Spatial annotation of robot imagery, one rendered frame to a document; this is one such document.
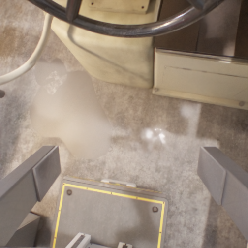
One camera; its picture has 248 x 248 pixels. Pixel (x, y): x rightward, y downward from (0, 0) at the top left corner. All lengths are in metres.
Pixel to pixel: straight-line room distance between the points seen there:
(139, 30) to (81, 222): 1.15
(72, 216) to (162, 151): 0.78
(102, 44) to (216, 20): 0.59
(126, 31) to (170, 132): 1.15
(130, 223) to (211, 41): 1.08
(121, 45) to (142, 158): 0.86
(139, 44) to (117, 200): 0.91
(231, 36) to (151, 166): 0.99
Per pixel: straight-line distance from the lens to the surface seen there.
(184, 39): 1.00
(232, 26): 1.09
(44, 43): 1.07
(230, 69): 1.10
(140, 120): 1.47
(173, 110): 1.49
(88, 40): 1.09
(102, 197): 1.21
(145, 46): 1.00
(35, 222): 1.69
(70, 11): 0.40
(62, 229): 1.36
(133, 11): 1.10
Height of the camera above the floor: 1.45
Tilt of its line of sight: 78 degrees down
